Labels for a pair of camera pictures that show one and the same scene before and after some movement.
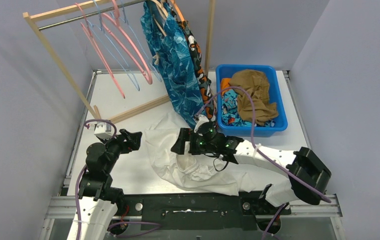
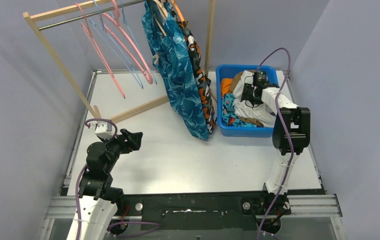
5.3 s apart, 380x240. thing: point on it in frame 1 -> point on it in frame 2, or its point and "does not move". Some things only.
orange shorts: [224, 83] does not move
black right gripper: [188, 134] -> [248, 89]
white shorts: [275, 184] -> [259, 113]
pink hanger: [89, 33] does not move
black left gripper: [125, 140] does not move
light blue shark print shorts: [230, 113] does not move
